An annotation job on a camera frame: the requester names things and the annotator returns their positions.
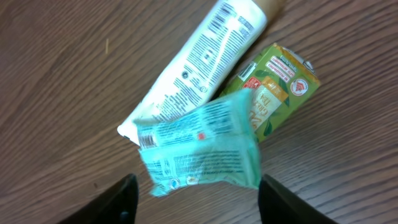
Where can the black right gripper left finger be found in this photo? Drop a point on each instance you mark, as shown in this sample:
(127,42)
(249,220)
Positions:
(117,205)

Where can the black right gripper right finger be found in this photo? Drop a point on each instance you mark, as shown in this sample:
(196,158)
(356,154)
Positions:
(278,205)

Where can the teal snack packet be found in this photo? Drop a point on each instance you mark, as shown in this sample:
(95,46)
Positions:
(213,143)

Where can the green jasmine tea pouch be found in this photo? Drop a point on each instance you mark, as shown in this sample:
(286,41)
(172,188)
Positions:
(282,81)

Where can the white floral cream tube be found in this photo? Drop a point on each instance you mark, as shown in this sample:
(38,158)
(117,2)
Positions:
(202,64)

